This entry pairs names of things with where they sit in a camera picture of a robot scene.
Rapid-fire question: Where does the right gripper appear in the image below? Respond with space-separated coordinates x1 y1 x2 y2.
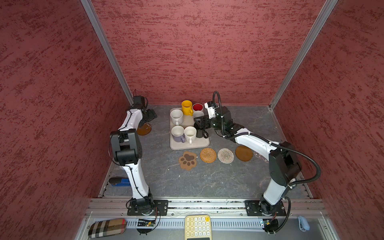
194 114 225 131

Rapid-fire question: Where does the black mug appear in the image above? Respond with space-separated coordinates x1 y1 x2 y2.
196 128 209 139

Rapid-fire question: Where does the brown glossy coaster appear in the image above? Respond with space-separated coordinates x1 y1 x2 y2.
137 123 152 136

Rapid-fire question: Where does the white mug front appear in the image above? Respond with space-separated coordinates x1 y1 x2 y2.
184 126 197 144

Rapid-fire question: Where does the white mug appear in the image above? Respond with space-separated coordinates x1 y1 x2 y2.
170 109 184 126
184 126 197 144

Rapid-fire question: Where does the white braided coaster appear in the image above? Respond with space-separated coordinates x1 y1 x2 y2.
218 148 234 164

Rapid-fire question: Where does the woven rattan coaster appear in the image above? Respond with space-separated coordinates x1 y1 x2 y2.
200 148 217 164

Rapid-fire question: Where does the brown wooden coaster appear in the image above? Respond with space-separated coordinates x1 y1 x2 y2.
235 146 254 162

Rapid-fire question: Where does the lavender mug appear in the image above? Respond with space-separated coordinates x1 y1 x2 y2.
171 126 186 143

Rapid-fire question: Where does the brown paw coaster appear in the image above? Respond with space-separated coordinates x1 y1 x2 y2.
178 151 197 171

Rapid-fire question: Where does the pink flower coaster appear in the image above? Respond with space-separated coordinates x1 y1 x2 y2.
254 151 269 163

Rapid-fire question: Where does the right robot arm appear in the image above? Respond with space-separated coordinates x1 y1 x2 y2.
195 101 321 216

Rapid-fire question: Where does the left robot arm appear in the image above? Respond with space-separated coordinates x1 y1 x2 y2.
110 96 156 216

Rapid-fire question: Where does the blue floral mug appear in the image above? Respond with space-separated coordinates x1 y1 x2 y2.
193 111 205 118

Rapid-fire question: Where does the red interior mug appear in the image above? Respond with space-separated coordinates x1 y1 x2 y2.
192 103 204 112

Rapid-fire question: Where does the beige serving tray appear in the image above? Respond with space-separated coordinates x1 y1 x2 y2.
170 108 210 151

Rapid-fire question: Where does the yellow mug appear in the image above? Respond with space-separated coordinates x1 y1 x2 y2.
182 100 194 116

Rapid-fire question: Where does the white mug rear left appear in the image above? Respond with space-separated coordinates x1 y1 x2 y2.
170 109 184 126

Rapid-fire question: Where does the blue black handheld device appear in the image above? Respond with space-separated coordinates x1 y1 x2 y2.
109 178 131 187

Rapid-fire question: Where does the yellow keypad calculator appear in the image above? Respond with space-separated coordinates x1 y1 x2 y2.
185 215 213 240

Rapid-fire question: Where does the plaid glasses case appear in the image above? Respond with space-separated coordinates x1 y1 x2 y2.
88 219 127 239

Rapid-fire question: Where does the light blue small device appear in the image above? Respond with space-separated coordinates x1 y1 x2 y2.
298 216 310 232

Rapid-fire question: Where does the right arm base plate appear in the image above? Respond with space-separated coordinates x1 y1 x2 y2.
245 200 287 217

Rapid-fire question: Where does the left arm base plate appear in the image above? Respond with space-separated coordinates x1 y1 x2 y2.
126 199 169 217

